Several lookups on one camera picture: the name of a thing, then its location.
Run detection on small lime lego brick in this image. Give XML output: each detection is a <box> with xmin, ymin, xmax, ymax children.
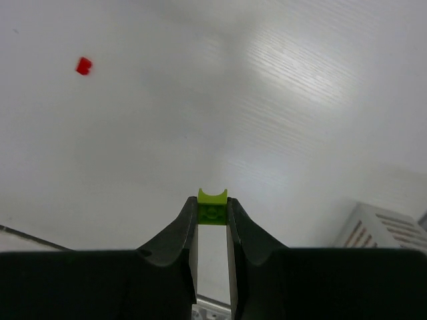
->
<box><xmin>197</xmin><ymin>188</ymin><xmax>228</xmax><ymax>225</ymax></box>

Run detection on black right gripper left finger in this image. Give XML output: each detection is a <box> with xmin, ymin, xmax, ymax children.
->
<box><xmin>1</xmin><ymin>197</ymin><xmax>197</xmax><ymax>319</ymax></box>

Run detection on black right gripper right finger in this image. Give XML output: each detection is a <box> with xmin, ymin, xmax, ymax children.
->
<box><xmin>227</xmin><ymin>198</ymin><xmax>426</xmax><ymax>319</ymax></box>

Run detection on tiny red lego piece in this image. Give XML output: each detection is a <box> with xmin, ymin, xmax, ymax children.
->
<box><xmin>75</xmin><ymin>57</ymin><xmax>93</xmax><ymax>76</ymax></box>

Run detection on white right slotted bin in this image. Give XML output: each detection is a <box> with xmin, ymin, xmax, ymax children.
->
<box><xmin>333</xmin><ymin>203</ymin><xmax>426</xmax><ymax>253</ymax></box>

